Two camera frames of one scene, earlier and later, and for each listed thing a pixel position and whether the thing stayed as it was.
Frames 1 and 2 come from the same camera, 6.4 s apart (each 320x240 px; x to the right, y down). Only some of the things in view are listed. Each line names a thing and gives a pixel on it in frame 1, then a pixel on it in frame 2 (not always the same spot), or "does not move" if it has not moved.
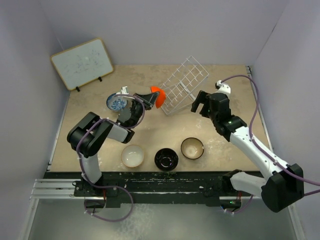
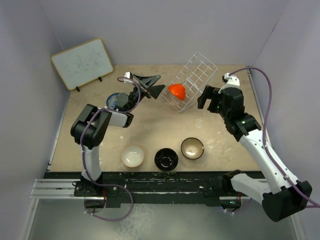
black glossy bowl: x=166 y=159 does not move
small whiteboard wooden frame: x=83 y=63 does not move
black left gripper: x=148 y=99 -> x=148 y=81
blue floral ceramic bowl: x=116 y=103 does not move
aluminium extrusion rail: x=54 y=189 does not move
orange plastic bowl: x=161 y=96 -> x=178 y=90
